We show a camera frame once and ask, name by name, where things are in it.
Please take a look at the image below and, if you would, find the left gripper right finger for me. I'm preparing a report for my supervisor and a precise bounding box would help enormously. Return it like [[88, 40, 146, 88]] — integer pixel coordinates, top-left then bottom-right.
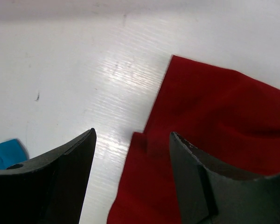
[[169, 132, 280, 224]]

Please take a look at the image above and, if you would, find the teal blue t shirt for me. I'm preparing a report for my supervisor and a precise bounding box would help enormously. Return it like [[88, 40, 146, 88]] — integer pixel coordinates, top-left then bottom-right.
[[0, 139, 28, 170]]

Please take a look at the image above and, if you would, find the dark red t shirt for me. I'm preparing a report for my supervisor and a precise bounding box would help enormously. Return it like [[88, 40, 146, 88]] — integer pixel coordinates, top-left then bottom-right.
[[107, 56, 280, 224]]

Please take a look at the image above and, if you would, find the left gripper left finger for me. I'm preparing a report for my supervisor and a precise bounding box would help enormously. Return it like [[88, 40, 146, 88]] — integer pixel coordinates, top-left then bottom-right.
[[0, 129, 97, 224]]

